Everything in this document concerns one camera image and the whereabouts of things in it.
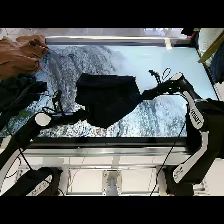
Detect dark blue jeans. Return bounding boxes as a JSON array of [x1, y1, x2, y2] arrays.
[[74, 72, 143, 130]]

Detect black garment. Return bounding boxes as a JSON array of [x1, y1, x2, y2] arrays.
[[0, 73, 49, 132]]

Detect brown garment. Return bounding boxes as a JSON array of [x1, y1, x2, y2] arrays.
[[0, 34, 50, 81]]

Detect dark blue garment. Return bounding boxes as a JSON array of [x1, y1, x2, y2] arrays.
[[209, 49, 224, 84]]

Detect silver frame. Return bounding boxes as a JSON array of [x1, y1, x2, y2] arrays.
[[0, 135, 224, 197]]

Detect black cable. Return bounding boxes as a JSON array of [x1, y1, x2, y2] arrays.
[[161, 67, 173, 82], [4, 131, 27, 179], [149, 120, 188, 197]]

